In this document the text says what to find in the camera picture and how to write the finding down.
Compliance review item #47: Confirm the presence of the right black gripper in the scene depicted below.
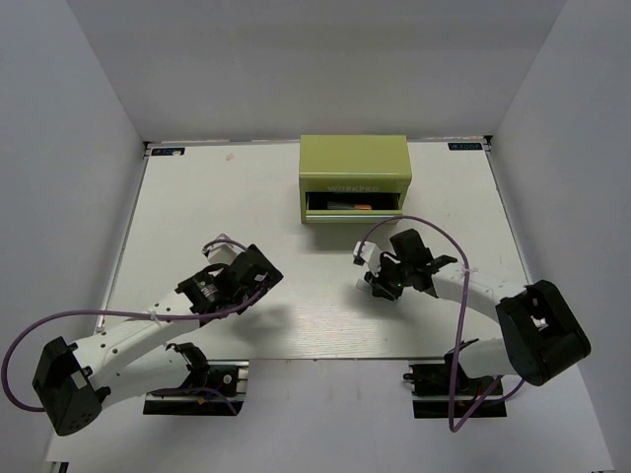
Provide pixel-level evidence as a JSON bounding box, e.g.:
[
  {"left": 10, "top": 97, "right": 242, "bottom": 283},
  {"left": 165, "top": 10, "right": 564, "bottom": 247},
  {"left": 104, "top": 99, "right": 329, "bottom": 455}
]
[{"left": 365, "top": 254, "right": 413, "bottom": 301}]

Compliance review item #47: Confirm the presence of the blue highlighter pen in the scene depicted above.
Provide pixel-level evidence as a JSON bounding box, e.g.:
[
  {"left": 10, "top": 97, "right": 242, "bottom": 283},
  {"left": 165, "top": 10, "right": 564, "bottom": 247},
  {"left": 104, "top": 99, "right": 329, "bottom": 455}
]
[{"left": 326, "top": 201, "right": 356, "bottom": 211}]

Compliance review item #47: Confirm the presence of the green highlighter pen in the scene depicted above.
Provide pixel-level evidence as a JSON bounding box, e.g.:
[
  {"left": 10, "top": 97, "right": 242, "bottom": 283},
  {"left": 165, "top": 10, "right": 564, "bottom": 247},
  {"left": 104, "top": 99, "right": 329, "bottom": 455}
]
[{"left": 355, "top": 280, "right": 371, "bottom": 292}]

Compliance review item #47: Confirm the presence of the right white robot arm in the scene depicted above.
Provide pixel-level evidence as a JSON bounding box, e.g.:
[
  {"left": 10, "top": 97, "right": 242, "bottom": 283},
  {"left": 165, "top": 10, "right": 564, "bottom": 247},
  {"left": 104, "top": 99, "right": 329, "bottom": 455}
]
[{"left": 353, "top": 230, "right": 592, "bottom": 393}]

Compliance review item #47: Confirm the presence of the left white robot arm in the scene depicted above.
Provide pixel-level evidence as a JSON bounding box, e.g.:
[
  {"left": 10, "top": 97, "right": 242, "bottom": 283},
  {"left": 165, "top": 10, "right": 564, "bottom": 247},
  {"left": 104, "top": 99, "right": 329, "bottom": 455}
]
[{"left": 33, "top": 244, "right": 283, "bottom": 437}]

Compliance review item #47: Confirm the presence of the green metal drawer cabinet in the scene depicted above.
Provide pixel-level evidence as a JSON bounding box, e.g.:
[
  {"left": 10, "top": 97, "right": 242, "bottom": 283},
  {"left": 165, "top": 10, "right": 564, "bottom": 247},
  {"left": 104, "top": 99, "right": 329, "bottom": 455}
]
[{"left": 299, "top": 135, "right": 412, "bottom": 213}]

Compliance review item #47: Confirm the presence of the left blue label sticker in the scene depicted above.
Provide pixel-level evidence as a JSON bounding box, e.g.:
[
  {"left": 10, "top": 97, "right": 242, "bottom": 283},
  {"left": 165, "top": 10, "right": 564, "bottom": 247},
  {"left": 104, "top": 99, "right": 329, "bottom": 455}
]
[{"left": 151, "top": 147, "right": 185, "bottom": 157}]

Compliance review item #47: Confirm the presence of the blue label sticker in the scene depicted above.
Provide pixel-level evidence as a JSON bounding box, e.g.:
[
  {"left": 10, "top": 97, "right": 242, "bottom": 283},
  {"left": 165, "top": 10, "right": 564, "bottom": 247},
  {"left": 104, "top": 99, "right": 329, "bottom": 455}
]
[
  {"left": 151, "top": 147, "right": 185, "bottom": 157},
  {"left": 448, "top": 142, "right": 484, "bottom": 151}
]

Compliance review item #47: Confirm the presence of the right blue label sticker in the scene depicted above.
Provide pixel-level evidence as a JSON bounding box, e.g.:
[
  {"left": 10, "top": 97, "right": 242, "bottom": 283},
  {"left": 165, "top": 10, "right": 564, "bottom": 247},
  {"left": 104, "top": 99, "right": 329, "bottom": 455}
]
[{"left": 448, "top": 142, "right": 484, "bottom": 151}]

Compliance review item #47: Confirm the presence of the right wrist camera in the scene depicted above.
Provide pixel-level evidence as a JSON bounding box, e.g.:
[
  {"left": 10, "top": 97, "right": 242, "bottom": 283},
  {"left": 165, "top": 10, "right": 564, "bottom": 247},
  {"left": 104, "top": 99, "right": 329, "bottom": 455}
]
[{"left": 352, "top": 240, "right": 382, "bottom": 275}]

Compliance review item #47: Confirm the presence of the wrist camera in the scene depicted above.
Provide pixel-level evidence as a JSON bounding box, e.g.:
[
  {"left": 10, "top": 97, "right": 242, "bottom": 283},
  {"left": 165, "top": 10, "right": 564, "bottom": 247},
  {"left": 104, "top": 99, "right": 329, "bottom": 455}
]
[
  {"left": 201, "top": 234, "right": 245, "bottom": 265},
  {"left": 352, "top": 240, "right": 382, "bottom": 275}
]

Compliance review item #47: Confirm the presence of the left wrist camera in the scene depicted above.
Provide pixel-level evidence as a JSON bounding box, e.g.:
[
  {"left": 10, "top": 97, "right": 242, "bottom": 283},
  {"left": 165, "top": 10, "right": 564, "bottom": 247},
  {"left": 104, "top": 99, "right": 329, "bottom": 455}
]
[{"left": 201, "top": 234, "right": 245, "bottom": 265}]

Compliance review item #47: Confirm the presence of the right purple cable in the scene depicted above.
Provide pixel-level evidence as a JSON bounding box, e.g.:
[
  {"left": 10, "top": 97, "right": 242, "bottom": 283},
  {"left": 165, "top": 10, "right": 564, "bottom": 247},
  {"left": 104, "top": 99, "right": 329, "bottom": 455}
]
[{"left": 355, "top": 215, "right": 524, "bottom": 434}]

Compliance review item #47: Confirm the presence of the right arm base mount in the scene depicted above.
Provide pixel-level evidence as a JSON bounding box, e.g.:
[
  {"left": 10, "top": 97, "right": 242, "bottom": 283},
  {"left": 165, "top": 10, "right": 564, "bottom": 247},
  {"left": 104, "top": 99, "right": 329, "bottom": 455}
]
[{"left": 402, "top": 361, "right": 507, "bottom": 419}]

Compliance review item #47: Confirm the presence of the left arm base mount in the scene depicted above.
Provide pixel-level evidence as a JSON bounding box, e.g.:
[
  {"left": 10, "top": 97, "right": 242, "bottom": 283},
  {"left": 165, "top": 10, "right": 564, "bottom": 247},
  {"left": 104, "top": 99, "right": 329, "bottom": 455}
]
[{"left": 143, "top": 361, "right": 249, "bottom": 417}]

